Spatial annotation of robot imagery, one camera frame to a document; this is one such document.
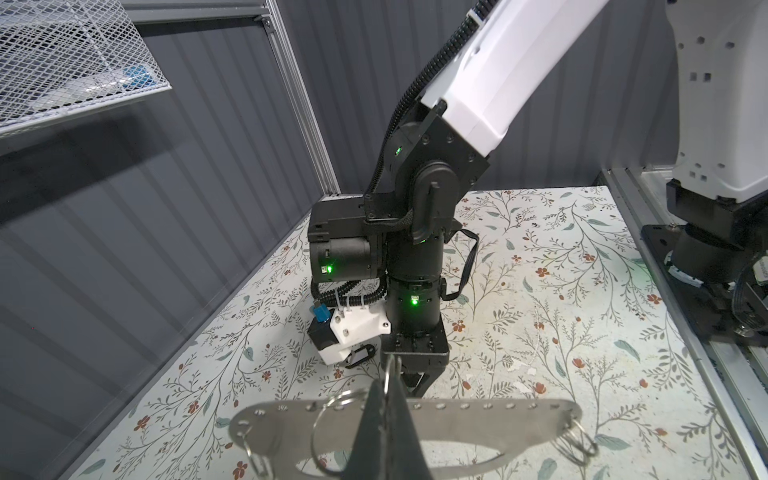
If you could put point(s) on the white wire mesh basket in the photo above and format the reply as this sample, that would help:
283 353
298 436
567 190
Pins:
65 59

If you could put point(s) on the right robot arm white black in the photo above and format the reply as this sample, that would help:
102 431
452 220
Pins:
376 259

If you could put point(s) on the floral table mat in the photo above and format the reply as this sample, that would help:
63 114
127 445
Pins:
560 305

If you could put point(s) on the aluminium mounting rail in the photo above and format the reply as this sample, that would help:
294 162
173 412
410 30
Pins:
733 362

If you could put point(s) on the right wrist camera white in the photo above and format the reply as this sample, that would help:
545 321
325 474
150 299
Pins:
335 332

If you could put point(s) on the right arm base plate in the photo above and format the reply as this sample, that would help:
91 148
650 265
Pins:
718 303

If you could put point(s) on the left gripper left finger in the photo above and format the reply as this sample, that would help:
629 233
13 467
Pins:
368 454

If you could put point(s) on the key with black tag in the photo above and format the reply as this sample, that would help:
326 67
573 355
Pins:
360 355

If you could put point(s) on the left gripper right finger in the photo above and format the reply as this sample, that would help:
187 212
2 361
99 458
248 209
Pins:
404 456

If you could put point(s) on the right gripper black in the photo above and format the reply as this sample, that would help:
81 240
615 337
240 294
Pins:
422 351

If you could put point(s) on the silver split key rings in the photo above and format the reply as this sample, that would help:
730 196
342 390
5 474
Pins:
336 432

